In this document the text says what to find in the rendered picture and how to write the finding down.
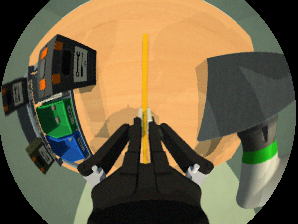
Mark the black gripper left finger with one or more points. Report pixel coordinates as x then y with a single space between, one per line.
95 168

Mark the yellow bar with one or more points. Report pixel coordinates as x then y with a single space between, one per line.
144 95

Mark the grey metal shelf rack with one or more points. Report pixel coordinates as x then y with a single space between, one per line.
29 127

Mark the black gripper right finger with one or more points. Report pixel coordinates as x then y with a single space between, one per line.
195 167

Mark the blue bin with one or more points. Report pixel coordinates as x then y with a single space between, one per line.
67 150

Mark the green open bin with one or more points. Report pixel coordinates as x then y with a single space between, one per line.
46 117

